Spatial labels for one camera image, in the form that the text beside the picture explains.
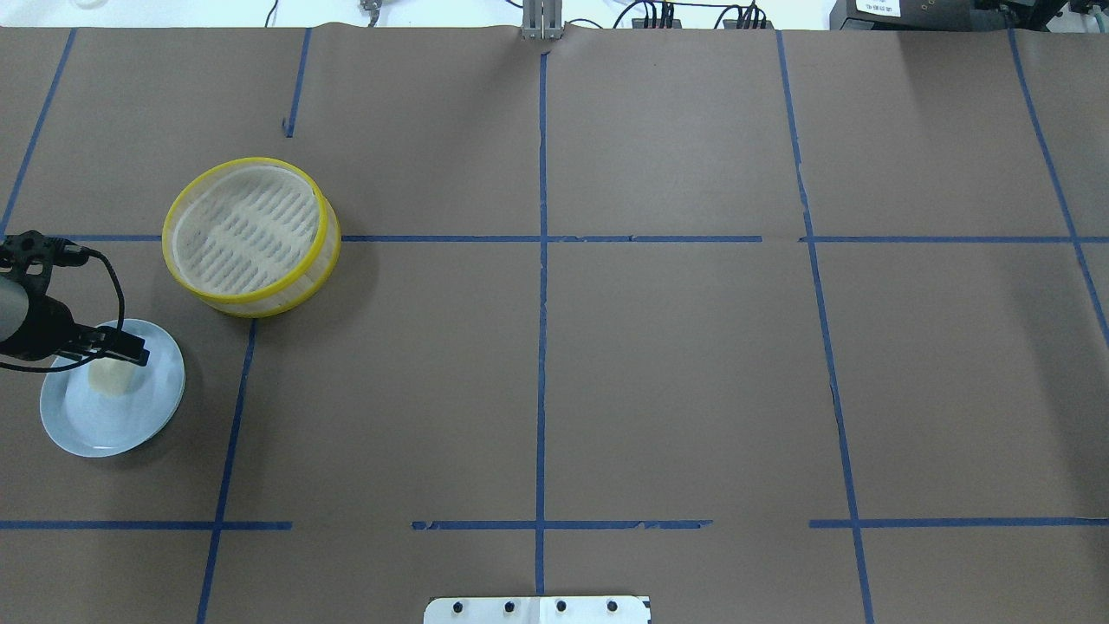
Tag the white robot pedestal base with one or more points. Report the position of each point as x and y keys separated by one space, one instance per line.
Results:
x=540 y=609

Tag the aluminium frame post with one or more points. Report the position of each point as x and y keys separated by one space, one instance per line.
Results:
x=542 y=20

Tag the yellow rimmed bamboo steamer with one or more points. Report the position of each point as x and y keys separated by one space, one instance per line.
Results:
x=253 y=237

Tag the black equipment box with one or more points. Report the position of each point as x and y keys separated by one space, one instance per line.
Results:
x=939 y=16

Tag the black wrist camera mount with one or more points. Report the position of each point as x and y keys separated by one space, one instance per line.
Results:
x=30 y=257

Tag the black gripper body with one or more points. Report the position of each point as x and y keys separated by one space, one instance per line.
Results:
x=42 y=330

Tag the light blue plate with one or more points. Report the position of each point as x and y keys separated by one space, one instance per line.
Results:
x=90 y=425

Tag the white steamed bun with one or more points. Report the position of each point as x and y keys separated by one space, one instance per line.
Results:
x=110 y=377

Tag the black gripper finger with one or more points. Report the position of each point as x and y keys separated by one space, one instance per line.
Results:
x=133 y=352
x=106 y=338

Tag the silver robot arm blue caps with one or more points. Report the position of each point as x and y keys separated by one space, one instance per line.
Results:
x=14 y=304

